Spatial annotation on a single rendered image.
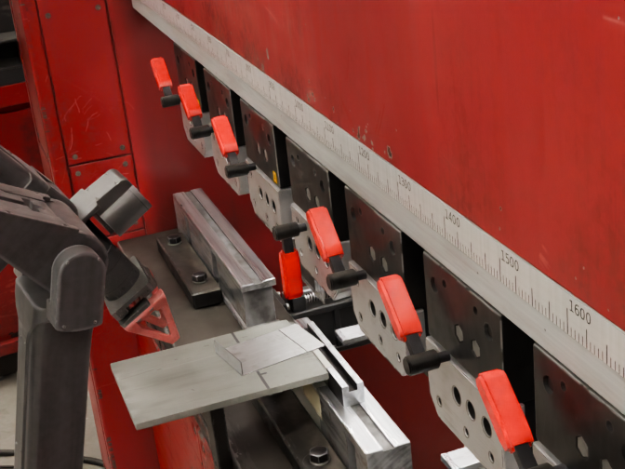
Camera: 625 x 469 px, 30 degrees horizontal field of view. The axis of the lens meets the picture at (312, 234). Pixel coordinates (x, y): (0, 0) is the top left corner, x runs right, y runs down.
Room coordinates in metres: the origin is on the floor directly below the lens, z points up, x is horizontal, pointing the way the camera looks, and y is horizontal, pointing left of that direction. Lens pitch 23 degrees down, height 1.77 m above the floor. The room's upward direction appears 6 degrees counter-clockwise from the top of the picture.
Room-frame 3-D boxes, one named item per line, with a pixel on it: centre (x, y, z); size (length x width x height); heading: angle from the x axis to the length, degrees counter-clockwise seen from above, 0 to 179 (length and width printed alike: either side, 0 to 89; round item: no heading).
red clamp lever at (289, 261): (1.29, 0.03, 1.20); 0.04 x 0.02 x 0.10; 107
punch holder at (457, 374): (0.90, -0.16, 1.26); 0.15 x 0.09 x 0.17; 17
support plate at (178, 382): (1.41, 0.15, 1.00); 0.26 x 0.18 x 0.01; 107
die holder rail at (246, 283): (1.98, 0.17, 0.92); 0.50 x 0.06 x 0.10; 17
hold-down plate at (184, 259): (2.01, 0.24, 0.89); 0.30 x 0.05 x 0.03; 17
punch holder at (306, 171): (1.29, -0.04, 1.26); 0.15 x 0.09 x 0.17; 17
